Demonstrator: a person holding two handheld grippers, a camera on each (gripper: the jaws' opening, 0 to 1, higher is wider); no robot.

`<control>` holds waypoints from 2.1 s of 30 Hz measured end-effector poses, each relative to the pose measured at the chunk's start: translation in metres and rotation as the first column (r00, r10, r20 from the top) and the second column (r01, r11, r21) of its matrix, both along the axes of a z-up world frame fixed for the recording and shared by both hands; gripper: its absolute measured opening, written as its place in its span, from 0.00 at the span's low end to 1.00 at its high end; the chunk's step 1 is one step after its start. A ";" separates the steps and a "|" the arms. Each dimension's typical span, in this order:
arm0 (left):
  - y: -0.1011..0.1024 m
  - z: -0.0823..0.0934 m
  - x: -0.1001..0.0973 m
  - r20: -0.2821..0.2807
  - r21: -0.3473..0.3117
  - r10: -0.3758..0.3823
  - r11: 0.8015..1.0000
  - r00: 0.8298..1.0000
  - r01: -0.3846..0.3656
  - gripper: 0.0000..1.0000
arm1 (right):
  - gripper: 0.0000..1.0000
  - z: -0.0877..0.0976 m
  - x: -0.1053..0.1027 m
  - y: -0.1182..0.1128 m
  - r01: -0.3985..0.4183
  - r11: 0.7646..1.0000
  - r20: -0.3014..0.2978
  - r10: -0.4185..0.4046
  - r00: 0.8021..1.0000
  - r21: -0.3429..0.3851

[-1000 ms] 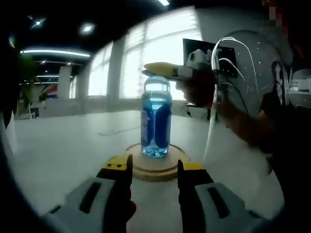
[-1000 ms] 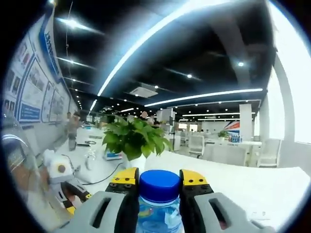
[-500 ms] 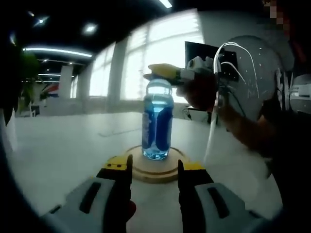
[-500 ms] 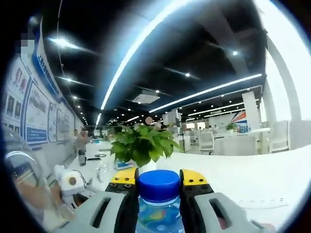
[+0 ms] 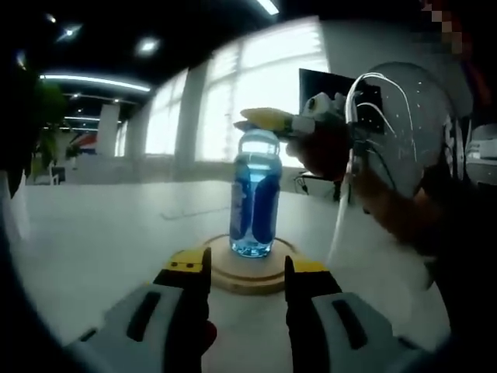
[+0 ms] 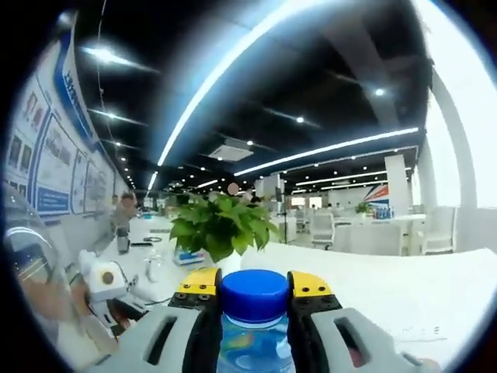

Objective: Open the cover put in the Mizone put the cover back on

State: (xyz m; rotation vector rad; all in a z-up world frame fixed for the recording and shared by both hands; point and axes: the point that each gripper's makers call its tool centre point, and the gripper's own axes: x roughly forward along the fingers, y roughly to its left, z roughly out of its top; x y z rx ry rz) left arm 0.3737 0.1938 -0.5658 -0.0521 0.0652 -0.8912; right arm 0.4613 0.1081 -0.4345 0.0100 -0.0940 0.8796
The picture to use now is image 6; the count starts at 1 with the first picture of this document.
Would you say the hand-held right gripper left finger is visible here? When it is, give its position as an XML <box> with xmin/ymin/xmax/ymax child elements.
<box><xmin>83</xmin><ymin>267</ymin><xmax>224</xmax><ymax>373</ymax></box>

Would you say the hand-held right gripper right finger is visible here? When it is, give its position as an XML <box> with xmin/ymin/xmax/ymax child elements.
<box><xmin>286</xmin><ymin>270</ymin><xmax>440</xmax><ymax>373</ymax></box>

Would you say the clear glass dome cover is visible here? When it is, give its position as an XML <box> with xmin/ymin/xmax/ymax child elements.
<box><xmin>2</xmin><ymin>182</ymin><xmax>118</xmax><ymax>353</ymax></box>

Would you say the blue drink bottle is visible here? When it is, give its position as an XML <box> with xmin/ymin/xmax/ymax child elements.
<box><xmin>214</xmin><ymin>268</ymin><xmax>297</xmax><ymax>373</ymax></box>

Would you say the small dark container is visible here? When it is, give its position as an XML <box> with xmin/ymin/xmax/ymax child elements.
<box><xmin>116</xmin><ymin>228</ymin><xmax>132</xmax><ymax>256</ymax></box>

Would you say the blue and white box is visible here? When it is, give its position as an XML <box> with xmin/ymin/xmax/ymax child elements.
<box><xmin>172</xmin><ymin>249</ymin><xmax>214</xmax><ymax>267</ymax></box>

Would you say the white office chair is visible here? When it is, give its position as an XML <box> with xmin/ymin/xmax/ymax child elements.
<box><xmin>309</xmin><ymin>211</ymin><xmax>335</xmax><ymax>250</ymax></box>
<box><xmin>422</xmin><ymin>204</ymin><xmax>458</xmax><ymax>254</ymax></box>

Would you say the green potted plant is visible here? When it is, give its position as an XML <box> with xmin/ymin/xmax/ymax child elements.
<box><xmin>168</xmin><ymin>191</ymin><xmax>281</xmax><ymax>264</ymax></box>

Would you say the blue and white wall poster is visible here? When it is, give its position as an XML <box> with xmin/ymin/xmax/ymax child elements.
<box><xmin>5</xmin><ymin>15</ymin><xmax>120</xmax><ymax>226</ymax></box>

